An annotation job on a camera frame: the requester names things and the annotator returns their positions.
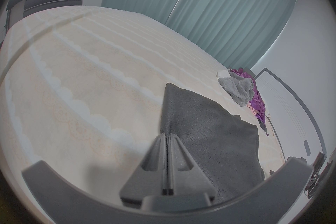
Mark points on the grey bedside table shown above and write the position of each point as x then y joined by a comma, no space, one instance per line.
249,72

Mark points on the black lace garment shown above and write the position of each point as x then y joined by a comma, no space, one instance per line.
263,127

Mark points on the bed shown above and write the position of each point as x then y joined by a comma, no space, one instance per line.
91,81

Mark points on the white garment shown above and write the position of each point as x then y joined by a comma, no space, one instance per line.
222,74

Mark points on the black T-shirt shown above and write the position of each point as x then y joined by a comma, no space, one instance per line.
215,144

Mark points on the grey garment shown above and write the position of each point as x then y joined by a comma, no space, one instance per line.
238,89

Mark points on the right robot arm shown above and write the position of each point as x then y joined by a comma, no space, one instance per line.
316,173

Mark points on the pink garment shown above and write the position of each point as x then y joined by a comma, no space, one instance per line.
252,108

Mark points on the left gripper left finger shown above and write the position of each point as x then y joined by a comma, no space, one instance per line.
136,183

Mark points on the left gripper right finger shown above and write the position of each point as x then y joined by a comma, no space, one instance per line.
199,183

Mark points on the purple satin garment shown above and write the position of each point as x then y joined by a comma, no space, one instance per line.
256,98

